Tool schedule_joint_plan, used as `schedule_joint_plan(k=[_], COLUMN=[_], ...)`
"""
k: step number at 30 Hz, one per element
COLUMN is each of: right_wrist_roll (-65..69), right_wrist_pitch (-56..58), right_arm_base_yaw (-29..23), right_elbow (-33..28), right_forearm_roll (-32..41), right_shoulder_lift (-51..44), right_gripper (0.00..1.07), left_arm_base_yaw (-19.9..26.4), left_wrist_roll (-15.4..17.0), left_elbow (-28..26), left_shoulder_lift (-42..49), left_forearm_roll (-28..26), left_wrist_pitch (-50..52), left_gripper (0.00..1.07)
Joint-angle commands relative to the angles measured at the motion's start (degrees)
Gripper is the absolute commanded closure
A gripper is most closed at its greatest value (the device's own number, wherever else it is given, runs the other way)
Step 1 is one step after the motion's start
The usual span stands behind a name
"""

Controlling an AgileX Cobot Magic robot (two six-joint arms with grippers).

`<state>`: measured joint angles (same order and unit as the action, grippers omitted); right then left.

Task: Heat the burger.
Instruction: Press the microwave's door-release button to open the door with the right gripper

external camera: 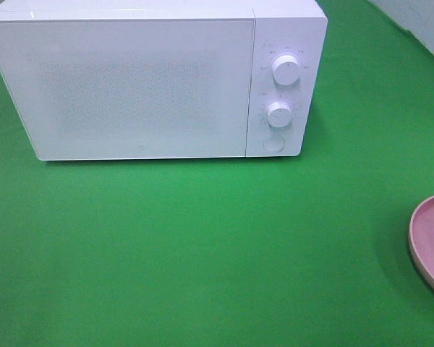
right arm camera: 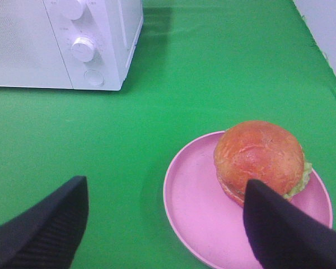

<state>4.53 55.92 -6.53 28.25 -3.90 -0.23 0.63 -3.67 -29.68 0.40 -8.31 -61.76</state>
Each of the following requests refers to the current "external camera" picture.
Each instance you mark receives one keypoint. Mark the round white door button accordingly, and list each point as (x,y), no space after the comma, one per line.
(274,144)

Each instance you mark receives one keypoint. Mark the white microwave door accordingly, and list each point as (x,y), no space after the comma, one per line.
(119,89)

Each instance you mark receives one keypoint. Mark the pink round plate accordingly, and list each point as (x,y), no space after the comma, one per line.
(421,239)

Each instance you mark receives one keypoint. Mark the lower white dial knob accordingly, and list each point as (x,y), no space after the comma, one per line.
(279,114)

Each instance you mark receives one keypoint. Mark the white dial knob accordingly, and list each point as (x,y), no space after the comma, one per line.
(279,114)
(286,68)

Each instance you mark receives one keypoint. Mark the green table cloth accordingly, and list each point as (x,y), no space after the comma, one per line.
(303,251)

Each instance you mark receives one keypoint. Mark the upper white dial knob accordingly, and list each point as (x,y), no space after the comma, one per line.
(286,68)

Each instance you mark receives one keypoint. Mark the white microwave oven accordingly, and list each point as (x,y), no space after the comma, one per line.
(279,26)

